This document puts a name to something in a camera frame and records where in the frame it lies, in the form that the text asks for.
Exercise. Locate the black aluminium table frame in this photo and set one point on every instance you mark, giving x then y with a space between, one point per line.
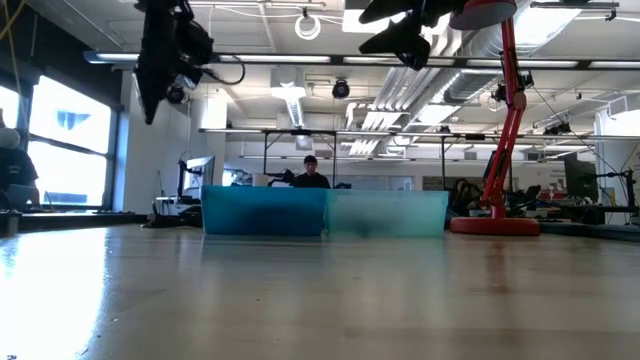
75 220

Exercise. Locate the blue plastic bin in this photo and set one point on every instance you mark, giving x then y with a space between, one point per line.
240 210

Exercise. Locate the person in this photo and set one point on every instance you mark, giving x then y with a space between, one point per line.
311 180
15 170

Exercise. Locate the teal plastic bin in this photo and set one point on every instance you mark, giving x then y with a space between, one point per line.
400 215

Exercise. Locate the black background robot arm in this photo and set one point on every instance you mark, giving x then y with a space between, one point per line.
285 177

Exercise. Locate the black workbench frame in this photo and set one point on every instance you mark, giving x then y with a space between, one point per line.
300 132

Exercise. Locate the silver ventilation duct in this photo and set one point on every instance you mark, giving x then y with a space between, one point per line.
465 85

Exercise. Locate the black round ceiling fixture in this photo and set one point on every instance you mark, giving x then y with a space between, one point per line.
176 95
341 89

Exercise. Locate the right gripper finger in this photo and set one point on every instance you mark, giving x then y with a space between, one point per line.
385 42
392 11

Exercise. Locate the red desk lamp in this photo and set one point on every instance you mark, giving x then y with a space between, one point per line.
495 226

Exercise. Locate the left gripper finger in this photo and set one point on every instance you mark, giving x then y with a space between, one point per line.
150 85

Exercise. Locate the long ceiling light bar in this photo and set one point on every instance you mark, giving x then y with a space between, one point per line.
275 59

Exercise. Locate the large window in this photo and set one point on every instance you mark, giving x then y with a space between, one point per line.
70 125

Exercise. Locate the dark computer monitor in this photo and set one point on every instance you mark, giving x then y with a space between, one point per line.
580 180

